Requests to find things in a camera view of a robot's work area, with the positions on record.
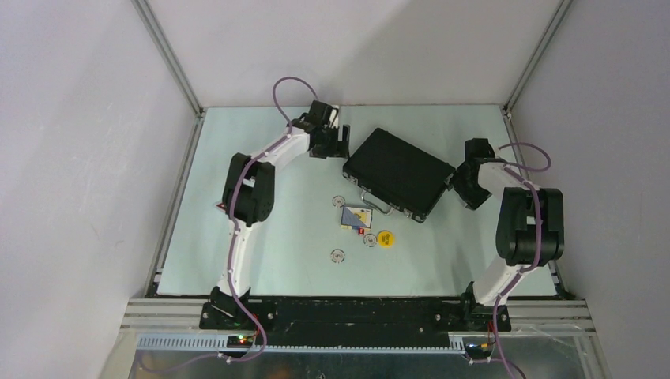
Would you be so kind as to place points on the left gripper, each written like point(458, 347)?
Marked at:
point(340, 149)

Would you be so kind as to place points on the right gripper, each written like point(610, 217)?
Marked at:
point(470, 198)

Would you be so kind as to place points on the black poker set case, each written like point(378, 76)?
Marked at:
point(405, 177)

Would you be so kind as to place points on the blue playing card deck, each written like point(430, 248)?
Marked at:
point(356, 217)

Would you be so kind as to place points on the yellow big blind button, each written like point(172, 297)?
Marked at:
point(385, 239)

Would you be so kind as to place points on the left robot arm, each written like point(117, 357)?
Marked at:
point(249, 194)

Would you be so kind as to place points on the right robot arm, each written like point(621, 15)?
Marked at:
point(530, 227)

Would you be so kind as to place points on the white poker chip near deck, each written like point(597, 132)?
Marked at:
point(338, 201)

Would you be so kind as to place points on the white poker chip by die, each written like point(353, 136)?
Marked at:
point(370, 240)

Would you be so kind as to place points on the white poker chip front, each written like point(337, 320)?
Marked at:
point(337, 256)

